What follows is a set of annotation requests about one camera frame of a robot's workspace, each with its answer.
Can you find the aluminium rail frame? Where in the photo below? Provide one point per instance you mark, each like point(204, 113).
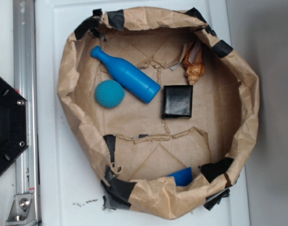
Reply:
point(27, 164)

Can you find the metal corner bracket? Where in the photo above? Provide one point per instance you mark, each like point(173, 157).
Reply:
point(22, 212)

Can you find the brown paper bag bin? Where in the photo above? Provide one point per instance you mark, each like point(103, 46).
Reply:
point(131, 147)

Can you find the blue foam ball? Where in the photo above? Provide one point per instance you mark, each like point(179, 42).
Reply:
point(109, 94)

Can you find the black square box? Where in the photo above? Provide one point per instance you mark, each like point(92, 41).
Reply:
point(177, 101)

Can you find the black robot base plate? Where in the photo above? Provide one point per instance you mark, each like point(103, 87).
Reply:
point(13, 125)

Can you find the orange seashell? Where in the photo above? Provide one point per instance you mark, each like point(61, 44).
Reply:
point(194, 64)

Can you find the blue plastic bottle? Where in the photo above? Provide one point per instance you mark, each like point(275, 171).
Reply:
point(129, 76)

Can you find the blue sponge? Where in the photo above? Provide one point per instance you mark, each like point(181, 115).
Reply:
point(182, 177)

